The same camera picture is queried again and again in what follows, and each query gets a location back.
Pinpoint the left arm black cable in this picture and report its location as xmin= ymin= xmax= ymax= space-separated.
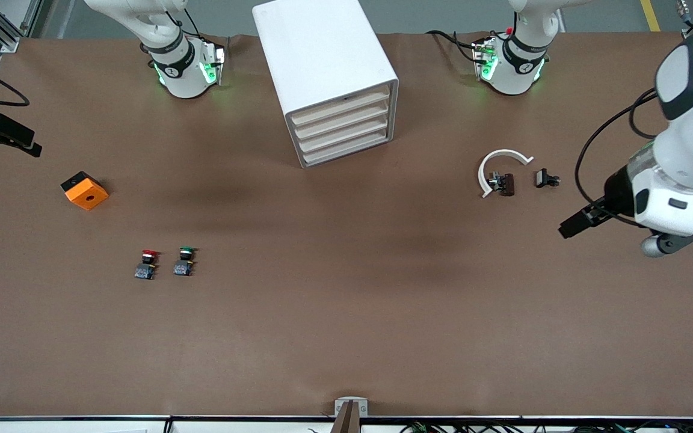
xmin=574 ymin=89 xmax=660 ymax=228

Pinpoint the brown wooden bar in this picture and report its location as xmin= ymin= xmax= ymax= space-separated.
xmin=330 ymin=401 xmax=361 ymax=433

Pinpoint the orange box with hole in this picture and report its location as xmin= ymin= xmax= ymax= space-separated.
xmin=61 ymin=171 xmax=109 ymax=211

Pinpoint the grey table edge bracket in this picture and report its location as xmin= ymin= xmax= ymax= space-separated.
xmin=334 ymin=397 xmax=369 ymax=418

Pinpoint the white drawer cabinet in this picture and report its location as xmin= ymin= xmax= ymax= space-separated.
xmin=253 ymin=0 xmax=400 ymax=169

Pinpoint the black base cable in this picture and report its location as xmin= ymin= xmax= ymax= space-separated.
xmin=426 ymin=29 xmax=481 ymax=64

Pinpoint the green push button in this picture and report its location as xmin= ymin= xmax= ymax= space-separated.
xmin=173 ymin=245 xmax=198 ymax=277

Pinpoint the white half ring clamp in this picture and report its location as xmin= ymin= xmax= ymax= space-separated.
xmin=478 ymin=149 xmax=534 ymax=198

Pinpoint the white drawer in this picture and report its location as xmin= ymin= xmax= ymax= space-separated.
xmin=298 ymin=113 xmax=393 ymax=155
xmin=302 ymin=126 xmax=394 ymax=166
xmin=294 ymin=99 xmax=392 ymax=143
xmin=291 ymin=85 xmax=392 ymax=130

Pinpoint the brown table cover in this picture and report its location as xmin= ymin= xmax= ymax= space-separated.
xmin=0 ymin=30 xmax=693 ymax=419

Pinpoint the red push button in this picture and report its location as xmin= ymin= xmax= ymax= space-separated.
xmin=135 ymin=250 xmax=159 ymax=280

